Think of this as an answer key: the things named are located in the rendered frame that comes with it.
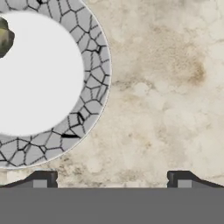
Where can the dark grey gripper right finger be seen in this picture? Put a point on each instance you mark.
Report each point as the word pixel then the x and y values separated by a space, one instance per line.
pixel 182 178

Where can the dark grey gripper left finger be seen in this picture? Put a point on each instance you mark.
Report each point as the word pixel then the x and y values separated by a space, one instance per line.
pixel 43 178

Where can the white plate with crackle rim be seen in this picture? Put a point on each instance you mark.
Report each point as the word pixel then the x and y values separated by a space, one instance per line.
pixel 43 75

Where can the olive green dumpling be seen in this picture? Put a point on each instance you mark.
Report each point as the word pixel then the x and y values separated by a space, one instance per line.
pixel 5 38

